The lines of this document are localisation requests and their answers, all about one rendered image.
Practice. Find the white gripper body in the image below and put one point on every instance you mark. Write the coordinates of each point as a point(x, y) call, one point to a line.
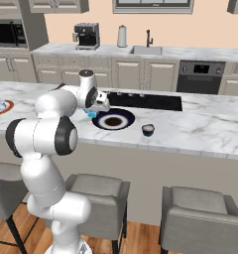
point(102, 104)

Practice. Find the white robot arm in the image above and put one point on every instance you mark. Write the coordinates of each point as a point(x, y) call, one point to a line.
point(45, 178)

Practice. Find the light blue yogurt container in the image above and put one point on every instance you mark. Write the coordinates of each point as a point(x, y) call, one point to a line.
point(91, 114)

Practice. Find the dark blue white plate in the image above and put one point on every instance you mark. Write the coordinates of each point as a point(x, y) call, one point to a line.
point(113, 121)

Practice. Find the dark blue yogurt container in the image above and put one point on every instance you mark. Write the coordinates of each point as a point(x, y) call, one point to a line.
point(148, 130)

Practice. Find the orange rimmed white plate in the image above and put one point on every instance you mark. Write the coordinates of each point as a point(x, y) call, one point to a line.
point(7, 107)

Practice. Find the beige lower cupboard run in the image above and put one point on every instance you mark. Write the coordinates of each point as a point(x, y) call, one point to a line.
point(134, 72)

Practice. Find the beige cupboard run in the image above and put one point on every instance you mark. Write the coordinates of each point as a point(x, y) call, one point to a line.
point(55, 6)
point(134, 72)

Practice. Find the black hob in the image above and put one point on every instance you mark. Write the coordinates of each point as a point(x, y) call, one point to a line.
point(147, 101)

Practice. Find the grey sink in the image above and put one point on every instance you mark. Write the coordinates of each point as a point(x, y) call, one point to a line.
point(146, 50)

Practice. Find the black silver coffee machine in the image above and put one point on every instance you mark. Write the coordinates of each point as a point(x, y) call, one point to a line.
point(87, 35)

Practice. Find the white paper towel roll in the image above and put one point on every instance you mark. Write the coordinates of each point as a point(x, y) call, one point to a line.
point(122, 36)

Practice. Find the black tap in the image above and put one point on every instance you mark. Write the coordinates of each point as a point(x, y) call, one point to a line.
point(149, 39)

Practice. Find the grey upholstered stool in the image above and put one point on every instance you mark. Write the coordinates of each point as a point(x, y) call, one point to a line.
point(106, 205)
point(200, 221)
point(5, 191)

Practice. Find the beige tall cupboard unit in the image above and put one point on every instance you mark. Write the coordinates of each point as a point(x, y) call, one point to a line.
point(33, 29)

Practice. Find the beige upper cupboard run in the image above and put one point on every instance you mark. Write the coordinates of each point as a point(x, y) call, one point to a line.
point(55, 6)

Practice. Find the grey framed window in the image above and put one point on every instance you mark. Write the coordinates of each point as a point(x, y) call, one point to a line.
point(153, 6)

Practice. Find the black microwave oven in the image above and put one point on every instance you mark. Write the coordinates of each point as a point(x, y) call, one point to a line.
point(8, 33)

